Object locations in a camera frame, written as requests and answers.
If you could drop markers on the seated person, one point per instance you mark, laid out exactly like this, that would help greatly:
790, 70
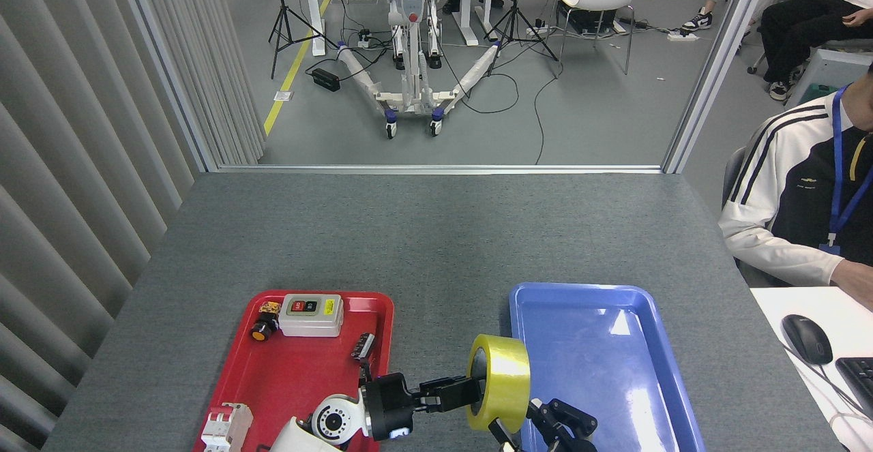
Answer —
784, 193

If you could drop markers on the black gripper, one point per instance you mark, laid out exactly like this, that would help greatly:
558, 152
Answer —
387, 404

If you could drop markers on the silver post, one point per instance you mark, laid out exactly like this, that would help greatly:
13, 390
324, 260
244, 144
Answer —
167, 70
713, 70

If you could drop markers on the black power adapter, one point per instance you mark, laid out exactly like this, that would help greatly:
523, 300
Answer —
326, 80

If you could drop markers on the black computer mouse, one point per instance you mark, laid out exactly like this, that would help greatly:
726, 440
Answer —
808, 339

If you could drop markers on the person with dark legs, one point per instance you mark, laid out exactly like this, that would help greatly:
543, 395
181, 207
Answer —
798, 26

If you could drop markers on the white side table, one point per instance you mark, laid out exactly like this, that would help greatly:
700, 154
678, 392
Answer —
784, 302

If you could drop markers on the red plastic tray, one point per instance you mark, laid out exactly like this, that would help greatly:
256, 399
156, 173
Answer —
300, 370

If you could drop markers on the white power strip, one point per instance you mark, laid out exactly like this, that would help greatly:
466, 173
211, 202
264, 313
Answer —
537, 29
364, 39
682, 36

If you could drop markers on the white stand on wheels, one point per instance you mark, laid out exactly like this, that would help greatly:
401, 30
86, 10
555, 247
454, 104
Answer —
409, 94

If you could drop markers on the grey vertical blinds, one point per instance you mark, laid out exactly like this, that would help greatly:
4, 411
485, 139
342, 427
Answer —
68, 166

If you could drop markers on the orange push button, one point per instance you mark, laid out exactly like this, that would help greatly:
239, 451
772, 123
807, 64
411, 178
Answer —
260, 331

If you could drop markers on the white switch box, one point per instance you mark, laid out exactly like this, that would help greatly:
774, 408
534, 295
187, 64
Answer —
310, 322

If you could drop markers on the small black terminal block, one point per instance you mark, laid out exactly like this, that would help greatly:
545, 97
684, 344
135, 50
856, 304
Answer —
363, 347

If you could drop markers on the silver rail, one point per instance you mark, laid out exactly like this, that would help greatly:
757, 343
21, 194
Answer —
436, 168

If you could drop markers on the grey crate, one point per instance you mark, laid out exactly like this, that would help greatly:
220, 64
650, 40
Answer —
829, 70

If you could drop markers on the black tripod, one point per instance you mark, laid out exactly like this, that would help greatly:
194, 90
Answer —
516, 16
283, 22

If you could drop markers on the black keyboard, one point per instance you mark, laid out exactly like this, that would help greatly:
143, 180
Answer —
861, 384

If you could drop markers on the blue plastic tray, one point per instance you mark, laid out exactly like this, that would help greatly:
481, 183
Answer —
600, 363

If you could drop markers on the yellow tape roll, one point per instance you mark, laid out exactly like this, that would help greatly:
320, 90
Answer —
508, 384

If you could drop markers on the white circuit breaker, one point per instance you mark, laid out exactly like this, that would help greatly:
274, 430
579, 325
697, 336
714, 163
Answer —
225, 428

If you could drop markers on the person's forearm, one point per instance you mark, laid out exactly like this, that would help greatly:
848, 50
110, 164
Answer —
856, 285

